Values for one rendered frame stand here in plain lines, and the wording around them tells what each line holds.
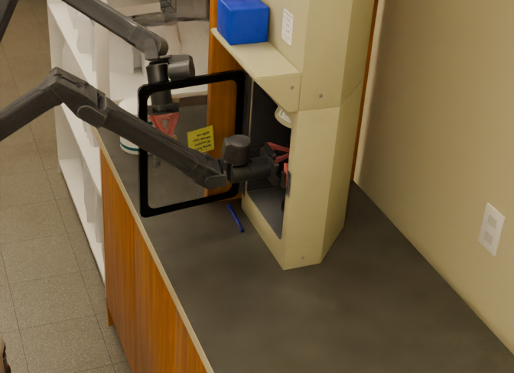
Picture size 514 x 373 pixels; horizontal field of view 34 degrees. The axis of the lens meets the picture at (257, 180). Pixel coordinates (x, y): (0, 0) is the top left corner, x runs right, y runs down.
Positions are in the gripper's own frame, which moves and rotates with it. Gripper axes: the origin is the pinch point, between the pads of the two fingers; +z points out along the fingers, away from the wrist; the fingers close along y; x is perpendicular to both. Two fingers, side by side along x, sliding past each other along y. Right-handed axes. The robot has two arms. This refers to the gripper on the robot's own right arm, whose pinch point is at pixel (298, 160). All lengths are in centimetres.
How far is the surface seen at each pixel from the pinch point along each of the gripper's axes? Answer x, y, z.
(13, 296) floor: 115, 115, -74
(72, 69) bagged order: 46, 182, -31
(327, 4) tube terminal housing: -49, -15, -2
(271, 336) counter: 23.6, -37.7, -22.2
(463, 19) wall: -41, -13, 36
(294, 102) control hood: -25.8, -14.8, -8.7
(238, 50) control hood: -33.4, 1.5, -17.0
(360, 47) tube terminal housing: -33.6, -6.1, 12.3
